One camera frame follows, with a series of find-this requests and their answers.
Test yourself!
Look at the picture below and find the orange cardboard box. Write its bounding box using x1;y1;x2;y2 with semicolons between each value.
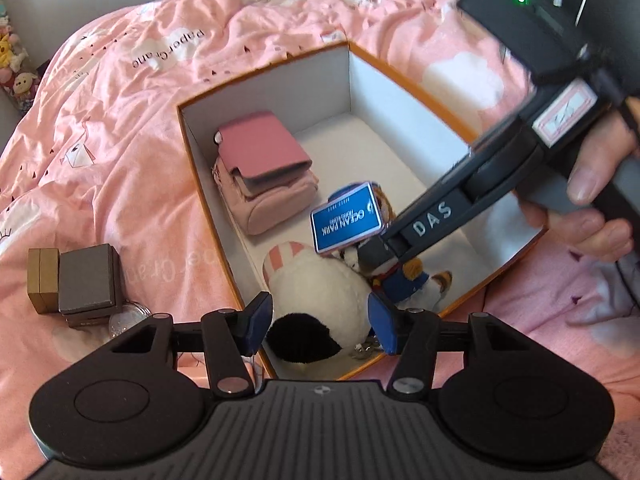
178;41;542;380

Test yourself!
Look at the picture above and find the small sailor plush toy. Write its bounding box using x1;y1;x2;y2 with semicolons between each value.
326;181;454;311

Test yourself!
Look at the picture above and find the hanging plush toy column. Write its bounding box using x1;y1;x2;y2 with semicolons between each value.
0;4;40;114

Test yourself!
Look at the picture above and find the light pink pouch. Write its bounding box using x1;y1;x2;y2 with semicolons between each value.
212;158;318;236

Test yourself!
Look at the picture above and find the grey square box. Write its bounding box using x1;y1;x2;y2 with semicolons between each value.
58;244;124;328

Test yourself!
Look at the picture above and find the blue Ocean Park card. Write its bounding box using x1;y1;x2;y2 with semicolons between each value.
309;181;386;255

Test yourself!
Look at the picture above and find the pink leather wallet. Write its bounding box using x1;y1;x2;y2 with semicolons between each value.
214;112;312;180

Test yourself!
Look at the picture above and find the silver round tin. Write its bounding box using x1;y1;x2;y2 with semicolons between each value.
107;302;152;338

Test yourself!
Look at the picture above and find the gold small box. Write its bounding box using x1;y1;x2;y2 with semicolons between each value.
27;248;60;315

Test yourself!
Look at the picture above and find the white round plush toy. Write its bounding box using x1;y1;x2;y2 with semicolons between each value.
262;242;371;364

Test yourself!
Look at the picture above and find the right hand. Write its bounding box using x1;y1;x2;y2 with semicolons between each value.
518;112;639;262

